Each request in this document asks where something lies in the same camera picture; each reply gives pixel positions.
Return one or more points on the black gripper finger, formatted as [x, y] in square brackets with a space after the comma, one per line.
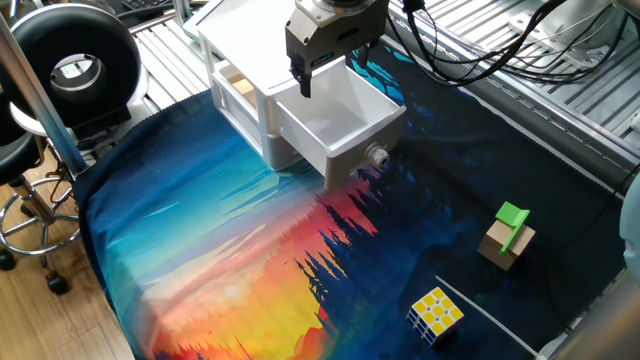
[363, 56]
[305, 82]

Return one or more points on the aluminium frame post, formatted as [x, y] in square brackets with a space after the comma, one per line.
[40, 100]

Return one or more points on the black stool chrome base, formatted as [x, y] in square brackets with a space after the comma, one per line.
[15, 155]

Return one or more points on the Rubik's cube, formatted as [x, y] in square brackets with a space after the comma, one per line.
[437, 310]

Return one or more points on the small brown wooden block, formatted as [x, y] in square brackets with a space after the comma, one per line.
[495, 245]

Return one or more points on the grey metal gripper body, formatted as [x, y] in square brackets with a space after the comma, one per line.
[330, 42]

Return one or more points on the black keyboard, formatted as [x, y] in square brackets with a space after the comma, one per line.
[145, 3]

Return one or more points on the grey round drawer knob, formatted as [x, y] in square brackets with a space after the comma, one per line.
[377, 156]

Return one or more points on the thin white strip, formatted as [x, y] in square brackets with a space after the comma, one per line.
[480, 307]

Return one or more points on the colourful sunset forest cloth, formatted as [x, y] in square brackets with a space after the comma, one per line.
[225, 225]

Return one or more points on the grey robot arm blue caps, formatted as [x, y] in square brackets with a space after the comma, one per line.
[631, 230]

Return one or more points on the grey aluminium rail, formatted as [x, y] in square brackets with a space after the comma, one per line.
[550, 125]

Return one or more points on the white gripper mounting plate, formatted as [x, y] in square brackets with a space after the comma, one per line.
[330, 12]

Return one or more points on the brown block inside cabinet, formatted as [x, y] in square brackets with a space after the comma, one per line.
[245, 89]

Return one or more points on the white plastic drawer cabinet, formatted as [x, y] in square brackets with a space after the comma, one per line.
[245, 45]

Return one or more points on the green plastic bracket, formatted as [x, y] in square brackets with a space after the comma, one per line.
[509, 212]

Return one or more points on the white plastic drawer with knob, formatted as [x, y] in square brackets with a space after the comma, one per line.
[320, 120]

